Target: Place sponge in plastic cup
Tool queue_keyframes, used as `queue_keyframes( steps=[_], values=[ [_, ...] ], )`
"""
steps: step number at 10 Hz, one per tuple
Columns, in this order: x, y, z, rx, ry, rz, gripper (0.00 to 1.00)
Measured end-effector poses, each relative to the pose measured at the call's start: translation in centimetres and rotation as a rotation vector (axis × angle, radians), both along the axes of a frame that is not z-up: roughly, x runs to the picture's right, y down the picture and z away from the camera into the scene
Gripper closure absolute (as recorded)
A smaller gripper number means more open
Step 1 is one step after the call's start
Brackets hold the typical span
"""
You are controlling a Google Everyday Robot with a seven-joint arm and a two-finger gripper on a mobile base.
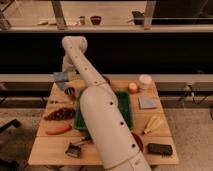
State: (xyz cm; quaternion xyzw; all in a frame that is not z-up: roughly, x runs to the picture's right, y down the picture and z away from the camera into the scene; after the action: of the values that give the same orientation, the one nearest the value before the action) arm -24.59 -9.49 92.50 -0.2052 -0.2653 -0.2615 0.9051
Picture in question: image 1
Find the blue plastic cup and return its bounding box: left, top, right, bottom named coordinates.
left=53, top=72, right=69, bottom=91

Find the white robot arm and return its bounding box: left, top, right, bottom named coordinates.
left=62, top=36, right=152, bottom=171

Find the small cup on shelf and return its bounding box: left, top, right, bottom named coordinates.
left=79, top=16, right=86, bottom=25

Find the orange cup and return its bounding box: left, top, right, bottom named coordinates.
left=128, top=82, right=138, bottom=94

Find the white plastic cup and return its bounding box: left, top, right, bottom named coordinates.
left=139, top=74, right=152, bottom=90

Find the blue-grey sponge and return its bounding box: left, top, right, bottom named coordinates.
left=138, top=96, right=157, bottom=109

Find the purple bowl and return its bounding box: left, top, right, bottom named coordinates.
left=103, top=75, right=111, bottom=84

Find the brown pinecone-like object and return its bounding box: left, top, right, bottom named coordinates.
left=44, top=108, right=75, bottom=120

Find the dark bowl on shelf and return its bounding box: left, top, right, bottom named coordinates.
left=90, top=16, right=102, bottom=25

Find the green plastic tray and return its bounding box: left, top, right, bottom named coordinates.
left=74, top=91, right=133, bottom=131

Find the dark object on shelf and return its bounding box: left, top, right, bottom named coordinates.
left=132, top=11, right=144, bottom=25

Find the red bowl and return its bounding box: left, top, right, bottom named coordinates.
left=132, top=132, right=144, bottom=152

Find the black rectangular remote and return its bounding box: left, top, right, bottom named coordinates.
left=147, top=143, right=173, bottom=156

